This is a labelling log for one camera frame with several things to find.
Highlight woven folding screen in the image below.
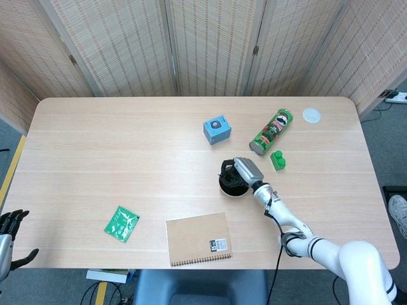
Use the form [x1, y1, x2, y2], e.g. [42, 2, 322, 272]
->
[0, 0, 407, 136]

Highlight green Pringles can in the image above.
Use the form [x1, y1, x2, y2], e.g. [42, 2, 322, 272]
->
[248, 108, 294, 157]

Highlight white power strip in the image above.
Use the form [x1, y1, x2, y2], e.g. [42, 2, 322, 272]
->
[378, 90, 407, 104]

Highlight white cup of black coffee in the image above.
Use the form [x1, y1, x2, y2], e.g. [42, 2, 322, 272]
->
[218, 176, 254, 198]

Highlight green tea packet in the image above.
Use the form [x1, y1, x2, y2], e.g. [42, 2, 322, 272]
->
[104, 205, 141, 244]

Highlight white round table grommet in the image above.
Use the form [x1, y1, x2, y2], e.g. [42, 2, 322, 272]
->
[302, 107, 322, 124]

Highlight white sneaker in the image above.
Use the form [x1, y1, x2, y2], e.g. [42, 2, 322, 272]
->
[388, 194, 407, 239]

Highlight dark blue chair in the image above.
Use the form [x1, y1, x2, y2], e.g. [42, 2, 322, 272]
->
[133, 269, 270, 305]

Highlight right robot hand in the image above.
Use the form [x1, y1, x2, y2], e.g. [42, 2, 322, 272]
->
[221, 156, 265, 191]

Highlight black floor stand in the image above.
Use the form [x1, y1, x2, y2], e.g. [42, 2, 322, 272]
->
[382, 186, 407, 200]

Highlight kraft spiral notebook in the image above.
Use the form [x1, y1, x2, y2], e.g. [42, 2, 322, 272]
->
[165, 212, 233, 268]

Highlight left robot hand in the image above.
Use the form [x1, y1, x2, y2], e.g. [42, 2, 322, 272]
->
[0, 208, 39, 282]

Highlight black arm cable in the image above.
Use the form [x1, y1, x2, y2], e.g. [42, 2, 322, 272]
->
[264, 189, 286, 305]

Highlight black floor cables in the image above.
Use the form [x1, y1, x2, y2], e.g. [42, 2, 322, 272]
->
[81, 281, 134, 305]

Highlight blue cardboard box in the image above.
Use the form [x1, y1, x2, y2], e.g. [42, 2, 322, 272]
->
[203, 116, 232, 146]

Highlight green toy brick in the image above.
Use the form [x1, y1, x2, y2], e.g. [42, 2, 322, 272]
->
[270, 150, 287, 173]

